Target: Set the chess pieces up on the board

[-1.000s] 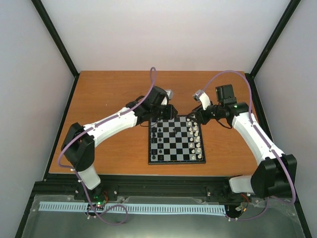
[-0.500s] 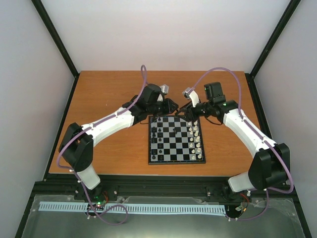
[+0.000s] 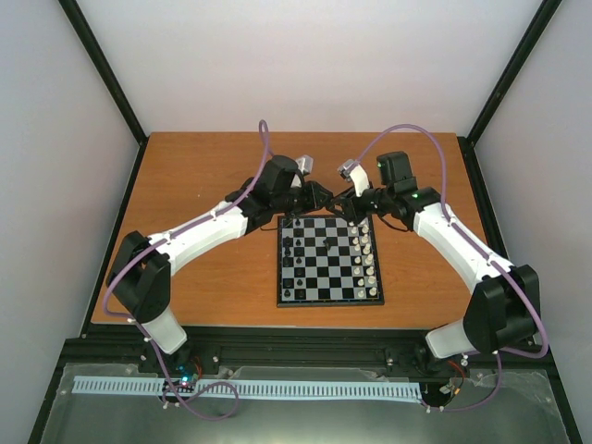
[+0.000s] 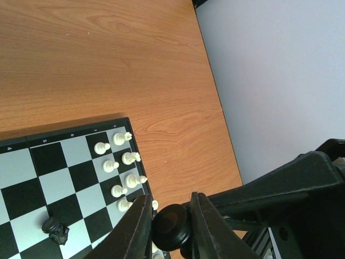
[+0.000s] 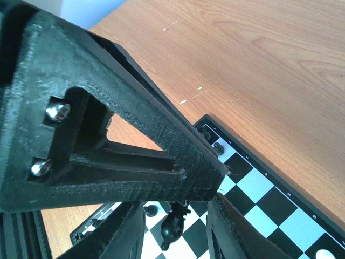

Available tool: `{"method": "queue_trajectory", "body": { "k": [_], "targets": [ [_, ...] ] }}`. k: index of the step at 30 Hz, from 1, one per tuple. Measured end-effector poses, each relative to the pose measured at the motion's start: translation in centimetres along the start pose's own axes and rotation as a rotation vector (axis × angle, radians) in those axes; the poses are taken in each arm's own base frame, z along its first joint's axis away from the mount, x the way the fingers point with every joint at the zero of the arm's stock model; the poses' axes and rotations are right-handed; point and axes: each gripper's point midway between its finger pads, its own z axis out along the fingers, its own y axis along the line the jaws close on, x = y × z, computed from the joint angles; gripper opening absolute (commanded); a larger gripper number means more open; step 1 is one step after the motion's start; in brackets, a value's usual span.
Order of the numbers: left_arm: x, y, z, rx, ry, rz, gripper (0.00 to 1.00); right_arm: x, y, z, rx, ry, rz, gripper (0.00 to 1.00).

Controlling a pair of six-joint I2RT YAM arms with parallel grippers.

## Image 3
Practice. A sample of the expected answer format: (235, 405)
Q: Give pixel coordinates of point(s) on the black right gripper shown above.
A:
(352, 213)

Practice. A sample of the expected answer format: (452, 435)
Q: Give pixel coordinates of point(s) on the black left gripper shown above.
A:
(314, 200)

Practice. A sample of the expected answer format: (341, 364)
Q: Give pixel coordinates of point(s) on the black and white chessboard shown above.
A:
(339, 277)

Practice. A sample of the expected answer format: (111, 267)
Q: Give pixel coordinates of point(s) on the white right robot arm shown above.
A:
(503, 308)

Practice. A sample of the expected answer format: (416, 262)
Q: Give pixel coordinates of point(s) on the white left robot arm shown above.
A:
(141, 273)

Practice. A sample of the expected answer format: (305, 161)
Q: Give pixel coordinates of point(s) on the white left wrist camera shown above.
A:
(305, 164)

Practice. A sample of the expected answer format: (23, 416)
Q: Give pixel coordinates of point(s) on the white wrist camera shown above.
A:
(305, 164)
(353, 172)

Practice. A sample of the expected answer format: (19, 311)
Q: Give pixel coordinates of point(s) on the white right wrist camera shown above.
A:
(353, 172)

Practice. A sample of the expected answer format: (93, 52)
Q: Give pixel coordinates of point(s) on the black aluminium frame rail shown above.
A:
(390, 352)

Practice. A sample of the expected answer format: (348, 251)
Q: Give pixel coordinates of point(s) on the black right frame post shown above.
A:
(531, 36)

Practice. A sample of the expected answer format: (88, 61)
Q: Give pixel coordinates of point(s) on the black frame post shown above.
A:
(95, 52)
(531, 36)

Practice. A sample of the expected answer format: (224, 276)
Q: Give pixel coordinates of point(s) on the white slotted cable duct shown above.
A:
(253, 390)

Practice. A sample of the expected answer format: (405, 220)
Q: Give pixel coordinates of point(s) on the black left frame post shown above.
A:
(95, 52)

